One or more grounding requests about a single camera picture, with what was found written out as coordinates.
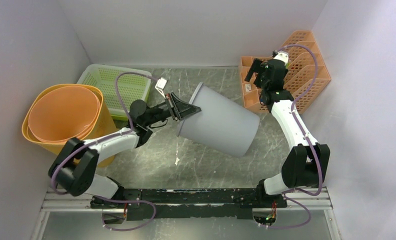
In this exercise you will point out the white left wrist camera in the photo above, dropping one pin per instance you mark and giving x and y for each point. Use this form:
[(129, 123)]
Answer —
[(160, 85)]

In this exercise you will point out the aluminium rail frame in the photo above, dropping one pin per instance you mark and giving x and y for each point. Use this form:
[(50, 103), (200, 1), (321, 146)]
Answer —
[(64, 217)]

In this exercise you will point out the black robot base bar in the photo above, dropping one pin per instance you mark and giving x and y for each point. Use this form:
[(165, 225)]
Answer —
[(141, 204)]

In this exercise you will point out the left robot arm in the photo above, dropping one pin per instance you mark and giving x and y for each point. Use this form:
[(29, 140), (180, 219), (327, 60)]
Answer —
[(74, 170)]

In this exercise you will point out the white perforated basket tray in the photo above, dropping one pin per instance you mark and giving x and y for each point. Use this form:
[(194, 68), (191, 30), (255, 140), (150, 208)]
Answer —
[(131, 87)]

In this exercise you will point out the peach plastic desk organizer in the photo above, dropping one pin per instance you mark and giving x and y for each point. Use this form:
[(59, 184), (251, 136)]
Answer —
[(301, 70)]

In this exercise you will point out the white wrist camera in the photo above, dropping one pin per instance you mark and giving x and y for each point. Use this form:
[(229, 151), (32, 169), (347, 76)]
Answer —
[(281, 56), (160, 85)]

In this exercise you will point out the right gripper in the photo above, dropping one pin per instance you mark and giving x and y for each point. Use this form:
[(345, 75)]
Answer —
[(255, 68)]

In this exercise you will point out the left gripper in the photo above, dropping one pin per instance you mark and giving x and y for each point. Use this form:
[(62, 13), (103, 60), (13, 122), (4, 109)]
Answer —
[(179, 109)]

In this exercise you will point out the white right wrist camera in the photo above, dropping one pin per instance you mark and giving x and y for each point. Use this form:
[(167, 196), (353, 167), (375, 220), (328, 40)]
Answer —
[(281, 56)]

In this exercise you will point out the yellow slotted waste basket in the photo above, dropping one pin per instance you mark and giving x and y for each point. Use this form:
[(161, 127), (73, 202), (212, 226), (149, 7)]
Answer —
[(75, 147)]

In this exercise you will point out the green plastic basin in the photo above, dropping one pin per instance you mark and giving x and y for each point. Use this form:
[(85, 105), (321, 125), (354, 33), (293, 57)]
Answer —
[(128, 111)]

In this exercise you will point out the grey plastic bucket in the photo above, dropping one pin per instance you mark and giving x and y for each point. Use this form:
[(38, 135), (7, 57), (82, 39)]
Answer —
[(222, 124)]

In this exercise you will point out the peach capybara plastic bucket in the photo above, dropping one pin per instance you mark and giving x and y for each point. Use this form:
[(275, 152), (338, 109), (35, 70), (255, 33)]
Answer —
[(63, 113)]

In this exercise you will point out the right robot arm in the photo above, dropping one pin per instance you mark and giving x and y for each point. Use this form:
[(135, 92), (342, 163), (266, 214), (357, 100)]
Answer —
[(306, 163)]

